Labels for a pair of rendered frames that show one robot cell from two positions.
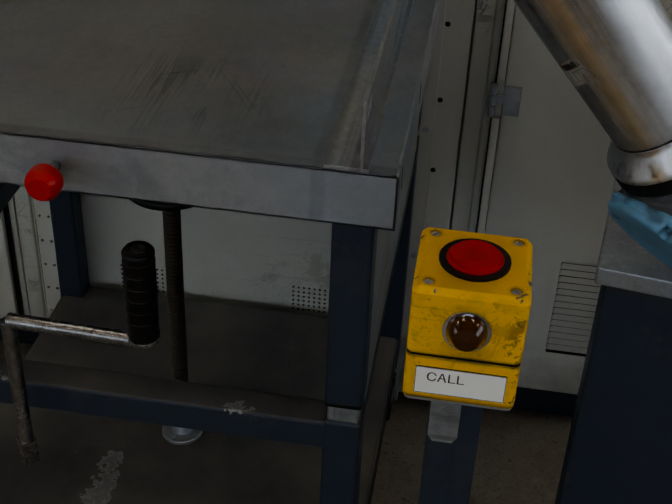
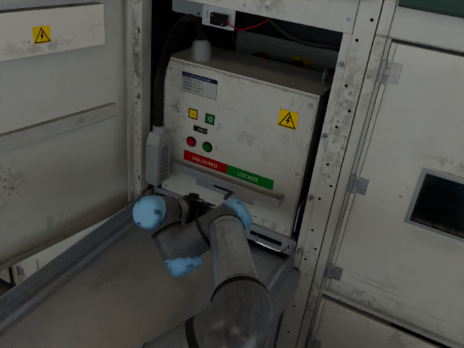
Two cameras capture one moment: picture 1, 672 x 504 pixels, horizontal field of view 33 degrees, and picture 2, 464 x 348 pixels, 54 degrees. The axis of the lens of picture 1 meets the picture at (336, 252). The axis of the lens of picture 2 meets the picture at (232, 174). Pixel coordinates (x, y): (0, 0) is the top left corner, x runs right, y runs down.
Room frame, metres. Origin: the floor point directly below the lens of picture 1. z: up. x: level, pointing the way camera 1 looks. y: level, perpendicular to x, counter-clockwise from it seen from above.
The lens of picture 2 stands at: (0.41, -0.22, 1.79)
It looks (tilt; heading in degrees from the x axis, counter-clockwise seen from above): 30 degrees down; 17
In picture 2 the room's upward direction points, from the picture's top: 7 degrees clockwise
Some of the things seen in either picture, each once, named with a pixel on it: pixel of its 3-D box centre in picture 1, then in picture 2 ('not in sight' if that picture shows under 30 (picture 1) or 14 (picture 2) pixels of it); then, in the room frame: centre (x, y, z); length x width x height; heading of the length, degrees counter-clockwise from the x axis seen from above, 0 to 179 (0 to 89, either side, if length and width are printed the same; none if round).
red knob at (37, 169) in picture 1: (47, 177); not in sight; (0.86, 0.26, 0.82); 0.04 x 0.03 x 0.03; 173
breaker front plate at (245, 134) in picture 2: not in sight; (228, 151); (1.60, 0.16, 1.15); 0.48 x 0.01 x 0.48; 83
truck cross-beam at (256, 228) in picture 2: not in sight; (223, 216); (1.61, 0.16, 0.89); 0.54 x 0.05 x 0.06; 83
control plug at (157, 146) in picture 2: not in sight; (158, 156); (1.56, 0.38, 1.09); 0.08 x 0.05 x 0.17; 173
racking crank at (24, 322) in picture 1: (81, 362); not in sight; (0.86, 0.25, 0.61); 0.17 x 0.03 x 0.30; 81
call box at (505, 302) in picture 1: (467, 317); not in sight; (0.65, -0.10, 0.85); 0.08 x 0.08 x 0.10; 83
